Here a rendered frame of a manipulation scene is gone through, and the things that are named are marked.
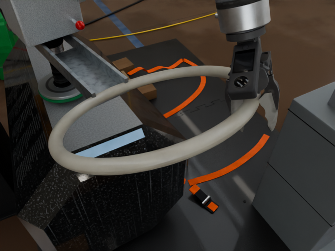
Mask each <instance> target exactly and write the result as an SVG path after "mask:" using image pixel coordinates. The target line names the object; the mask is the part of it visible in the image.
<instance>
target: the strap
mask: <svg viewBox="0 0 335 251"><path fill-rule="evenodd" d="M183 61H184V62H186V63H188V64H190V65H191V66H197V65H196V64H194V63H193V62H191V61H189V60H187V59H185V58H184V59H180V60H178V61H177V62H176V63H174V64H173V65H171V66H169V67H163V66H157V67H155V68H152V69H150V70H146V69H144V68H142V67H138V68H135V69H133V70H132V71H130V72H128V73H127V74H129V75H132V74H134V73H136V72H138V71H140V70H142V69H143V70H144V71H146V72H148V73H151V72H154V71H156V70H158V69H161V68H167V69H173V68H175V67H176V66H178V65H179V64H180V63H182V62H183ZM205 83H206V77H205V76H201V83H200V85H199V87H198V89H197V90H196V91H195V92H194V93H193V94H192V95H191V96H190V97H189V98H188V99H187V100H186V101H184V102H183V103H182V104H180V105H179V106H178V107H176V108H175V109H173V110H171V111H170V112H168V113H166V114H164V117H165V118H168V117H170V116H171V115H173V114H175V113H177V112H178V111H180V110H181V109H183V108H184V107H185V106H187V105H188V104H189V103H190V102H192V101H193V100H194V99H195V98H196V97H197V96H198V95H199V94H200V93H201V91H202V90H203V88H204V86H205ZM268 138H269V136H268V135H266V134H264V135H263V136H262V137H261V139H260V140H259V142H258V143H257V144H256V145H255V146H254V147H253V148H252V149H251V150H250V151H249V152H248V153H246V154H245V155H244V156H243V157H241V158H240V159H238V160H237V161H236V162H234V163H232V164H231V165H229V166H227V167H225V168H223V169H221V170H218V171H216V172H213V173H210V174H207V175H204V176H200V177H197V178H194V179H190V180H188V182H189V185H190V186H192V185H194V184H198V183H202V182H205V181H208V180H212V179H215V178H217V177H220V176H222V175H225V174H227V173H229V172H231V171H232V170H234V169H236V168H238V167H239V166H241V165H242V164H244V163H245V162H246V161H248V160H249V159H250V158H251V157H253V156H254V155H255V154H256V153H257V152H258V151H259V150H260V149H261V148H262V147H263V146H264V144H265V143H266V141H267V140H268Z"/></svg>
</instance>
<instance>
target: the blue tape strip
mask: <svg viewBox="0 0 335 251"><path fill-rule="evenodd" d="M143 137H145V136H144V133H143V130H142V128H140V129H138V130H135V131H133V132H130V133H128V134H125V135H123V136H120V137H117V138H115V139H112V140H110V141H107V142H105V143H102V144H99V145H97V146H94V147H92V148H89V149H87V150H84V151H82V152H79V153H76V155H80V156H84V157H96V156H99V155H101V154H104V153H106V152H109V151H111V150H114V149H116V148H119V147H121V146H124V145H126V144H129V143H131V142H133V141H136V140H138V139H141V138H143Z"/></svg>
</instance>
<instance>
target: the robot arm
mask: <svg viewBox="0 0 335 251"><path fill-rule="evenodd" d="M215 2H216V8H217V13H216V14H215V18H218V20H219V27H220V32H222V33H225V34H226V40H227V41H230V42H237V45H235V46H234V50H233V57H232V63H231V64H230V68H231V70H230V72H229V73H228V76H229V79H227V80H226V88H225V93H224V95H225V100H226V103H227V106H228V108H229V111H230V112H231V114H233V113H234V112H235V111H236V110H237V109H238V108H239V107H240V106H241V104H242V103H243V101H244V99H254V98H256V97H257V94H260V92H261V90H263V89H264V93H263V94H262V95H261V96H260V99H259V102H260V105H261V106H262V107H263V108H264V109H265V117H266V119H267V120H268V123H267V127H268V128H269V130H270V131H273V130H274V128H275V126H276V123H277V116H278V105H279V97H280V88H279V85H278V82H277V81H276V80H275V79H274V74H273V70H272V59H271V51H266V52H262V48H261V39H260V36H261V35H263V34H265V33H266V29H265V25H267V24H268V23H269V22H270V20H271V18H270V7H269V0H215ZM269 71H270V73H269Z"/></svg>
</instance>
